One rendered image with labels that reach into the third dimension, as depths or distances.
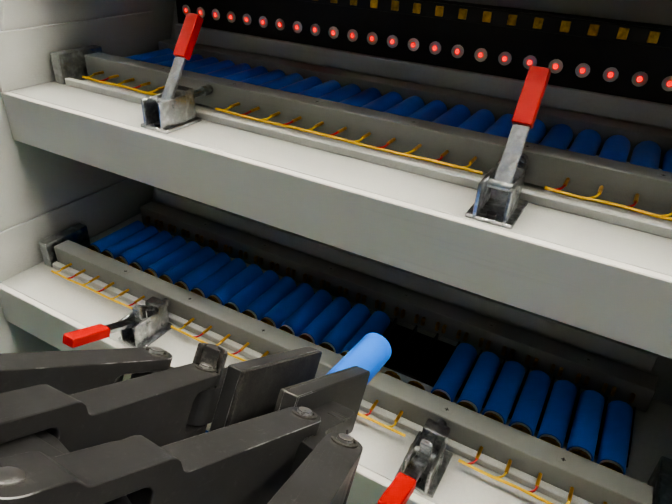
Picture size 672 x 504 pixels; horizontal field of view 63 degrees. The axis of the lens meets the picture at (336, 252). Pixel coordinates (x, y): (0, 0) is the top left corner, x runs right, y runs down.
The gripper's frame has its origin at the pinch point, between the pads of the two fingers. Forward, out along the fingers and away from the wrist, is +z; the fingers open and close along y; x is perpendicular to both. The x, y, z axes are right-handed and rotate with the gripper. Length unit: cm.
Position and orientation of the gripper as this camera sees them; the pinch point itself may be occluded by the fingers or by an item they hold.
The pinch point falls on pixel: (296, 401)
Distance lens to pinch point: 23.3
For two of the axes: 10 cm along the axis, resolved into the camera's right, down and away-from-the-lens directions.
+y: -8.7, -2.8, 3.9
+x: -2.9, 9.6, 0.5
